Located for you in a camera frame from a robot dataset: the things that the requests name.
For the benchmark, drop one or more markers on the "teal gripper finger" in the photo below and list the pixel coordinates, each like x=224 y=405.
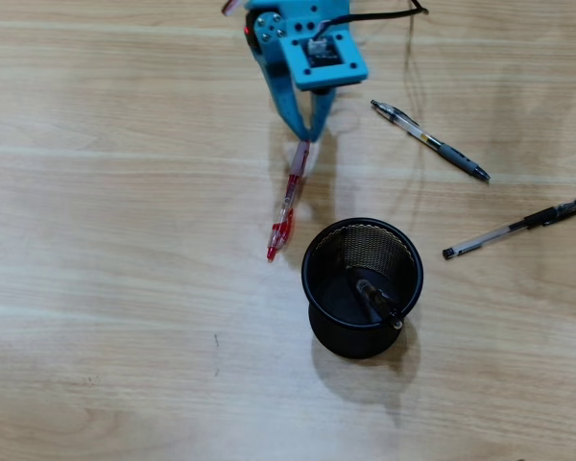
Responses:
x=321 y=110
x=280 y=81

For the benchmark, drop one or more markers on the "red and white pen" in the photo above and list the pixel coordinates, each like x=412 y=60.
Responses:
x=290 y=187

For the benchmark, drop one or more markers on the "grey grip clear pen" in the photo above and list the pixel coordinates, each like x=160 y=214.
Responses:
x=453 y=156

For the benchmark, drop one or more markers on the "black chrome click pen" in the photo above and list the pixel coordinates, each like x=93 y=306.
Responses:
x=376 y=300

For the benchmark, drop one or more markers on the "black capped gel pen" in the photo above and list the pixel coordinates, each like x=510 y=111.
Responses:
x=547 y=217

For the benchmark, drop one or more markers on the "black mesh pen holder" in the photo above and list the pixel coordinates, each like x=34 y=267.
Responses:
x=326 y=336

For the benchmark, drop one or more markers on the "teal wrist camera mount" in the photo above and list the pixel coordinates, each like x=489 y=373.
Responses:
x=336 y=72

